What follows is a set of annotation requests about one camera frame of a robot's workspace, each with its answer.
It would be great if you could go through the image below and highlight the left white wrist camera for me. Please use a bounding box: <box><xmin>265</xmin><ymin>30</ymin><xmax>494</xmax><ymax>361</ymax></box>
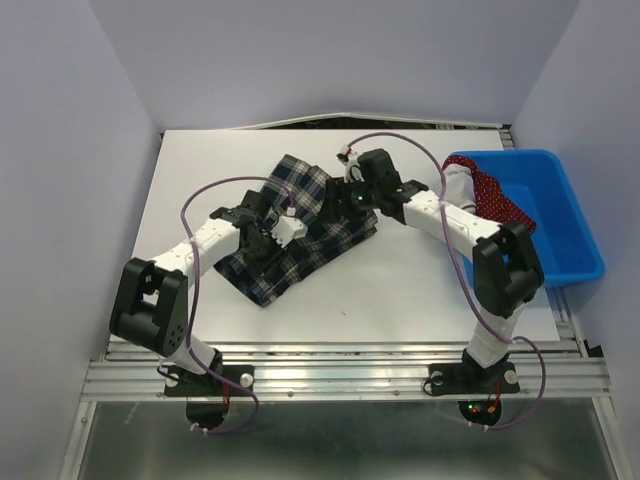
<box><xmin>270</xmin><ymin>215</ymin><xmax>308</xmax><ymax>249</ymax></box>

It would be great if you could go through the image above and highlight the aluminium rail frame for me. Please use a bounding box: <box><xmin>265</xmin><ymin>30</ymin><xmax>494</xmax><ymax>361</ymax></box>
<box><xmin>61</xmin><ymin>289</ymin><xmax>633</xmax><ymax>479</ymax></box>

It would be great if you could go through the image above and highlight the blue plastic bin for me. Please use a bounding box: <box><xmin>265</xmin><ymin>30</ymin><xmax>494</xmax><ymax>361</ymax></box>
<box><xmin>451</xmin><ymin>150</ymin><xmax>604</xmax><ymax>287</ymax></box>

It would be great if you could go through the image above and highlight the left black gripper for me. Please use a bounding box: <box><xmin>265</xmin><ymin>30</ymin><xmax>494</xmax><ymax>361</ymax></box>
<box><xmin>242</xmin><ymin>226</ymin><xmax>292</xmax><ymax>281</ymax></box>

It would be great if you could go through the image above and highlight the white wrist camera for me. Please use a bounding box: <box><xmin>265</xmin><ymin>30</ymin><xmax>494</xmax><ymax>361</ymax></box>
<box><xmin>270</xmin><ymin>215</ymin><xmax>308</xmax><ymax>249</ymax></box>
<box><xmin>337</xmin><ymin>145</ymin><xmax>363</xmax><ymax>183</ymax></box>

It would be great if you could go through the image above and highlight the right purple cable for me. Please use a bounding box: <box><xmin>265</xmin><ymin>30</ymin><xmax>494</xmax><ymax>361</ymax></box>
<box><xmin>344</xmin><ymin>130</ymin><xmax>549</xmax><ymax>432</ymax></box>

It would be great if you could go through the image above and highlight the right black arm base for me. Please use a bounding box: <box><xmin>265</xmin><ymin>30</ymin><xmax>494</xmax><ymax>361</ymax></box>
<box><xmin>422</xmin><ymin>362</ymin><xmax>520</xmax><ymax>428</ymax></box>

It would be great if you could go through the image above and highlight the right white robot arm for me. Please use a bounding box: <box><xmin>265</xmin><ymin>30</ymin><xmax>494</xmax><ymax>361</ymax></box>
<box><xmin>319</xmin><ymin>147</ymin><xmax>544</xmax><ymax>390</ymax></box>

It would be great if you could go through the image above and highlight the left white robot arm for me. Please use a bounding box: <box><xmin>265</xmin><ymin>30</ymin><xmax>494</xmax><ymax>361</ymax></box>
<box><xmin>109</xmin><ymin>190</ymin><xmax>281</xmax><ymax>394</ymax></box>

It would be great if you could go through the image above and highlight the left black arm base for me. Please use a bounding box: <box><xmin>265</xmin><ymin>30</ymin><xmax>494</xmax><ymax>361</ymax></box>
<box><xmin>156</xmin><ymin>364</ymin><xmax>257</xmax><ymax>436</ymax></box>

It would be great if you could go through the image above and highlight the red polka dot skirt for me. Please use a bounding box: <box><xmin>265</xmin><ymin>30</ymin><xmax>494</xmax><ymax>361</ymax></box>
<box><xmin>443</xmin><ymin>155</ymin><xmax>536</xmax><ymax>234</ymax></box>

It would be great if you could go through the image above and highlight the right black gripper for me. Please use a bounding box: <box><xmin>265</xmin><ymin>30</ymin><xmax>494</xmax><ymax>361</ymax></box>
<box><xmin>316</xmin><ymin>175</ymin><xmax>381</xmax><ymax>223</ymax></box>

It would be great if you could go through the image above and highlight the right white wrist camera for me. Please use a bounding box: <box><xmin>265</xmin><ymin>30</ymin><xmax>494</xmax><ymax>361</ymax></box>
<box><xmin>337</xmin><ymin>145</ymin><xmax>363</xmax><ymax>183</ymax></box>

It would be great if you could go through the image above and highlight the navy plaid pleated skirt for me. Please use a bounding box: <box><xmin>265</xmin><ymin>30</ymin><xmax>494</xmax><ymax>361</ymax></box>
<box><xmin>215</xmin><ymin>155</ymin><xmax>378</xmax><ymax>307</ymax></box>

